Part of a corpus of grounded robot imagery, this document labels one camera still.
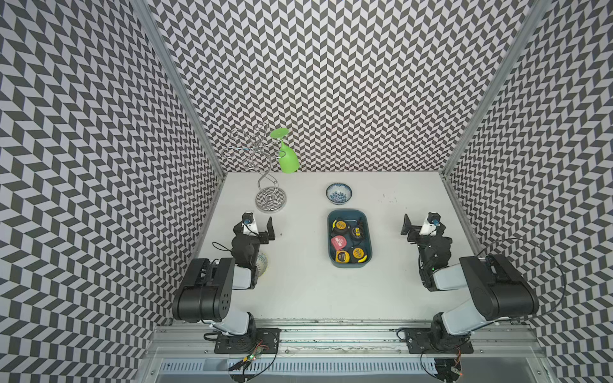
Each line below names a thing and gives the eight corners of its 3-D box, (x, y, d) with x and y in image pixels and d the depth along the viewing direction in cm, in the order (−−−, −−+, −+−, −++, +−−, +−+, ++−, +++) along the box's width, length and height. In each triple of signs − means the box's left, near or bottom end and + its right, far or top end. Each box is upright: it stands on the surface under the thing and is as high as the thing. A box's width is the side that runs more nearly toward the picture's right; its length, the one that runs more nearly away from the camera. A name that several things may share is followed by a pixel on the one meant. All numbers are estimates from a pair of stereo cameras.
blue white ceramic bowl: (326, 204, 109) (326, 197, 105) (325, 189, 115) (326, 183, 111) (352, 204, 109) (353, 198, 105) (350, 189, 115) (351, 183, 111)
